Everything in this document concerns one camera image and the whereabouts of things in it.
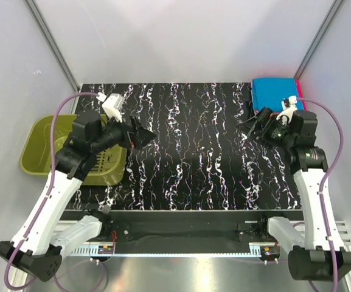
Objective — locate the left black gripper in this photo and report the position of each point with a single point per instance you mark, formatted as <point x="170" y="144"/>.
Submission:
<point x="135" y="136"/>

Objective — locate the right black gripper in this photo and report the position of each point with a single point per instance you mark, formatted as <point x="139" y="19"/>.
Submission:
<point x="267" y="118"/>

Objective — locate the blue t shirt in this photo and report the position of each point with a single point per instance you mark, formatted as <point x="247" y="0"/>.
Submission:
<point x="271" y="91"/>

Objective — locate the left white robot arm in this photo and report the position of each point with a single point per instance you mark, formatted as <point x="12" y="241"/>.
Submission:
<point x="34" y="249"/>

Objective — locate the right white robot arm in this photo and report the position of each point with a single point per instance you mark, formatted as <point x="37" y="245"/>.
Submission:
<point x="319" y="253"/>

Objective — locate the black marble pattern mat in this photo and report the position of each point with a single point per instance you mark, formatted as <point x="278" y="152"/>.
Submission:
<point x="200" y="159"/>

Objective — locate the folded pink t shirt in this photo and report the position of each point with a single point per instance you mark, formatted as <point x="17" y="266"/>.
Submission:
<point x="300" y="94"/>

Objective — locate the olive green plastic basket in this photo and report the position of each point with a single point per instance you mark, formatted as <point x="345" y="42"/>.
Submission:
<point x="35" y="158"/>

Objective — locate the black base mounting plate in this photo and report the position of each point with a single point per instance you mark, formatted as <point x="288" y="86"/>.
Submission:
<point x="187" y="233"/>

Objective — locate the left aluminium corner post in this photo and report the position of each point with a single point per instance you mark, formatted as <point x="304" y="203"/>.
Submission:
<point x="51" y="42"/>

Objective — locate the aluminium corner post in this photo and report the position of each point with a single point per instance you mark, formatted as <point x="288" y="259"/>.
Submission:
<point x="322" y="31"/>
<point x="51" y="42"/>

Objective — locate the aluminium rail frame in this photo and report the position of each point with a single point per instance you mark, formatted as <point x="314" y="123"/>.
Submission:
<point x="97" y="240"/>

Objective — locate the right aluminium corner post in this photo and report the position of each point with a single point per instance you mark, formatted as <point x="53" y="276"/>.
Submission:
<point x="322" y="31"/>

